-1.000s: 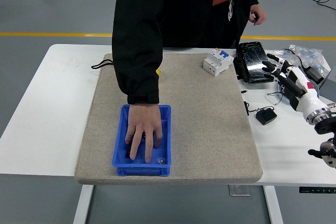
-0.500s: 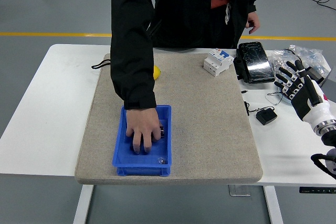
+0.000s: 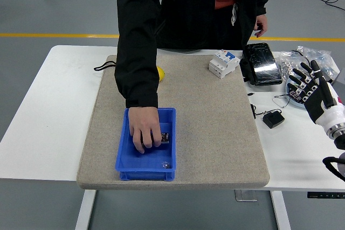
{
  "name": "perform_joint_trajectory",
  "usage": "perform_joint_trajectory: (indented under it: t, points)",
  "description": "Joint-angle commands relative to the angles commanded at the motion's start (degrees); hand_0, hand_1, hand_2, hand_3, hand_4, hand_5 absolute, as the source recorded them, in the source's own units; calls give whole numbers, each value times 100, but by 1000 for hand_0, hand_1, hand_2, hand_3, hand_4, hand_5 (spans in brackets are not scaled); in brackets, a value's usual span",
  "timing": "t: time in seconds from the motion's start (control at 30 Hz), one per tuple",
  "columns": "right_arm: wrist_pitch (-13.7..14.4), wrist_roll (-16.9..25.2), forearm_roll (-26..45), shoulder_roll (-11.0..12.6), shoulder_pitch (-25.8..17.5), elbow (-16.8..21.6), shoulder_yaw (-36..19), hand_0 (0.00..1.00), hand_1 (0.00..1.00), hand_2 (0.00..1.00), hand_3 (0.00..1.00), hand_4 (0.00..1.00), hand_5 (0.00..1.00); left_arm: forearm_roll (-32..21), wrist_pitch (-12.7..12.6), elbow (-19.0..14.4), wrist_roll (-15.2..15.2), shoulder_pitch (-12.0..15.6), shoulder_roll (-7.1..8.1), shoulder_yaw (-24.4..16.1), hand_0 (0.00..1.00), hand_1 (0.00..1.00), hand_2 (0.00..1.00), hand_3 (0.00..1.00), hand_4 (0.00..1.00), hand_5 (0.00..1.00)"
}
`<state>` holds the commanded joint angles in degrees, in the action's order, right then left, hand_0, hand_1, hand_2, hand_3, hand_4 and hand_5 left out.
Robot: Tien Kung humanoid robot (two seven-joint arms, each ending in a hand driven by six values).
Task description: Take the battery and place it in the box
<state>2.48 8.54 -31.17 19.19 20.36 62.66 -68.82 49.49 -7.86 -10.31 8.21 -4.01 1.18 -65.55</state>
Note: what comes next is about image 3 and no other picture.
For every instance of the person's right forearm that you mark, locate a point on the person's right forearm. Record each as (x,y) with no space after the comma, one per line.
(137,79)

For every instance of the metal bracket under table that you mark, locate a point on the metal bracket under table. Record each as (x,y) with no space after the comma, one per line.
(245,195)

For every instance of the person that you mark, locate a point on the person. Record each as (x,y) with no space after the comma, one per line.
(188,12)

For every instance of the person's left hand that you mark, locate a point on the person's left hand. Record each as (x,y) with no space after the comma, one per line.
(262,24)

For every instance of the white blue circuit breaker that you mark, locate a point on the white blue circuit breaker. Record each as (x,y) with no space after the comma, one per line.
(222,64)

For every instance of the black table control panel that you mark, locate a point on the black table control panel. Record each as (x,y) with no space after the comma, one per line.
(323,195)

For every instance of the dark brown cylindrical battery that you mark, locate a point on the dark brown cylindrical battery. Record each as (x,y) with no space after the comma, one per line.
(165,138)
(295,96)

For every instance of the blue plastic box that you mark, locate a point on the blue plastic box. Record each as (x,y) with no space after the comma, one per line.
(167,157)

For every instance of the small black connector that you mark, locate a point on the small black connector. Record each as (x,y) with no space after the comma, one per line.
(250,94)

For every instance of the clear bag of metal washers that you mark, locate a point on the clear bag of metal washers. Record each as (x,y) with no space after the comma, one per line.
(285,63)

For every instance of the yellow tape measure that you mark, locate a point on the yellow tape measure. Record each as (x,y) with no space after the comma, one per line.
(106,65)

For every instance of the light blue bowl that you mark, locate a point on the light blue bowl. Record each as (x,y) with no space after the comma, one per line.
(290,98)

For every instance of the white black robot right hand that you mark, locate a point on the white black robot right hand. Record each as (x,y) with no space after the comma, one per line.
(320,100)

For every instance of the white table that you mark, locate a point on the white table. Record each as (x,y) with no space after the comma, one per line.
(48,122)

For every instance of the grey-brown mat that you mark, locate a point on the grey-brown mat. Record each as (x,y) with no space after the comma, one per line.
(210,111)

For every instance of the clear bag of bluish parts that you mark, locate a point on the clear bag of bluish parts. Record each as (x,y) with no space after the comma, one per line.
(324,57)

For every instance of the white table leg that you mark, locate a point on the white table leg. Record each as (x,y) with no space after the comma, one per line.
(281,211)
(85,208)

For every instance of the black wrapped case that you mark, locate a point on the black wrapped case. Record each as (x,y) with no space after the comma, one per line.
(261,64)

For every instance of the person's right hand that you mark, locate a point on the person's right hand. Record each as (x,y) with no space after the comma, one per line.
(144,125)

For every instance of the small black power adapter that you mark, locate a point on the small black power adapter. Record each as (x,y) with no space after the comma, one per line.
(273,119)

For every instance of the small clear item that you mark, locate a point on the small clear item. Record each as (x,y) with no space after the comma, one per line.
(165,164)

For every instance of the yellow lemon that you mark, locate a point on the yellow lemon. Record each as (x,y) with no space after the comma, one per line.
(161,74)

